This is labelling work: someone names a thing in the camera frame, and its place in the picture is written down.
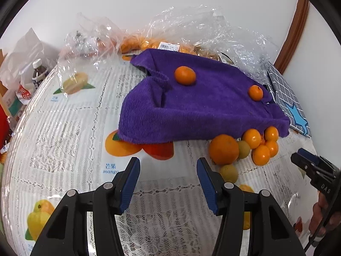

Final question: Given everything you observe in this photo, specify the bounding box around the white plastic bag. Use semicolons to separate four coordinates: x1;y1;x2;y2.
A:
0;27;60;91

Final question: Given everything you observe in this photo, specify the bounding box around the yellow-green round fruit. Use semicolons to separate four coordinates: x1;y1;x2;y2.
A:
220;164;239;183
237;140;251;160

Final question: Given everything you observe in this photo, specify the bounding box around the person's right hand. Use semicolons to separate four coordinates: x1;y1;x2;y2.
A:
309;192;337;235

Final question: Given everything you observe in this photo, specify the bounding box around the white barcode label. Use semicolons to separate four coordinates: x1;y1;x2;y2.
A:
159;42;180;51

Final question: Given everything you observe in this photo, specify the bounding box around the large clear plastic bag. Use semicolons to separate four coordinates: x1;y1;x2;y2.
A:
121;4;272;82

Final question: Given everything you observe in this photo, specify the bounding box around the red bag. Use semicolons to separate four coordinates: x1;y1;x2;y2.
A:
0;104;14;144

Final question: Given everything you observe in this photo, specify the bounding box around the black cable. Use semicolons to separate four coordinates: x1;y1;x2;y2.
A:
305;200;332;250

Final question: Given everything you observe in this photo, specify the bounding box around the brown wooden door frame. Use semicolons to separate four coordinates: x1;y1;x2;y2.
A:
274;0;311;74

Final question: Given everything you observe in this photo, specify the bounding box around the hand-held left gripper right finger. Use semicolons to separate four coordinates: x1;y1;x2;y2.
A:
196;157;307;256

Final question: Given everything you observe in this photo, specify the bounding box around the small clear plastic bag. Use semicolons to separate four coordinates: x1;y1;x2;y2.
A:
57;12;123;96

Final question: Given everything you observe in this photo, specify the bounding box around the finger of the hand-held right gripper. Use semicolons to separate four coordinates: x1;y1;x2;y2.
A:
298;148;320;164
291;153;315;178

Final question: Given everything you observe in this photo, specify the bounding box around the grey plaid pouch blue star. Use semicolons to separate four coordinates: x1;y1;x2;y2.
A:
266;61;312;138

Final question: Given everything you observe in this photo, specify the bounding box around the thin black cord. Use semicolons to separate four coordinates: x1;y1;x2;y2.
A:
220;52;235;64

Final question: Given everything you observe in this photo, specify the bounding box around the dark drink bottle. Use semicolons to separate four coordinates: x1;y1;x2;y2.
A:
31;59;49;90

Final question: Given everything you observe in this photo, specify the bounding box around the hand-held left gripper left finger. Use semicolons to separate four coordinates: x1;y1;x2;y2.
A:
30;157;141;256

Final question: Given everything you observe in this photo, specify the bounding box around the fruit print lace tablecloth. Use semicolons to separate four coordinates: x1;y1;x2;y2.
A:
0;51;328;256

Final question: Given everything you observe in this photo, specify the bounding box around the cardboard box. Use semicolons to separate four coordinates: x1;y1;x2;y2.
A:
0;47;27;118

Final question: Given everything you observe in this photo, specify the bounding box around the purple towel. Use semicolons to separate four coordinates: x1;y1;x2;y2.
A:
118;48;291;142

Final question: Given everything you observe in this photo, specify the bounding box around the large orange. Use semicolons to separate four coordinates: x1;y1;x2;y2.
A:
208;135;240;165

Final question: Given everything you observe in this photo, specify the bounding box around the red and white packet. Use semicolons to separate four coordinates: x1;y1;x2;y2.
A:
15;84;33;104

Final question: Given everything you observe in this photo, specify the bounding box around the pile of bagged mandarins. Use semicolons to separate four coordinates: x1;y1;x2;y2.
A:
120;32;224;59

